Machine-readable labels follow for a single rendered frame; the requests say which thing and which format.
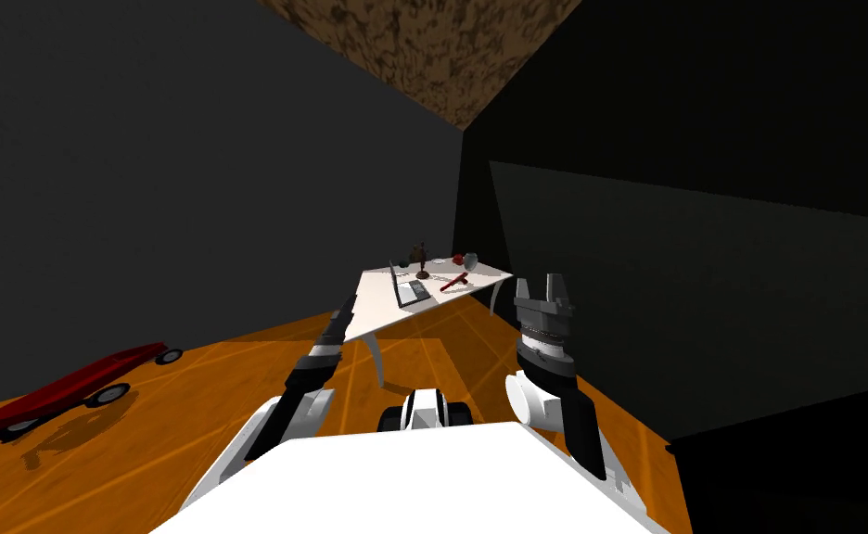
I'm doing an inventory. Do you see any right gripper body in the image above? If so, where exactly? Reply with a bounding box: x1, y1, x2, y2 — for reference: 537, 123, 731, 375
513, 296, 577, 337

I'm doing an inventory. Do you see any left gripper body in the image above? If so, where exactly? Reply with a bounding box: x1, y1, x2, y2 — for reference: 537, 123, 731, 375
325, 292, 362, 346

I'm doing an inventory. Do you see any white table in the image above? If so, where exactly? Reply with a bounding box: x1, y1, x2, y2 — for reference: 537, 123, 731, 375
342, 240, 515, 388

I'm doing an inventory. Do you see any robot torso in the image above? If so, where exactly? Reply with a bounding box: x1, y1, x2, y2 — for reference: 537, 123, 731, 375
147, 387, 674, 534

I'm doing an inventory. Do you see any red wagon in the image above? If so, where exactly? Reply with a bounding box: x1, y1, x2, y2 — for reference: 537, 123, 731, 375
0, 341, 185, 445

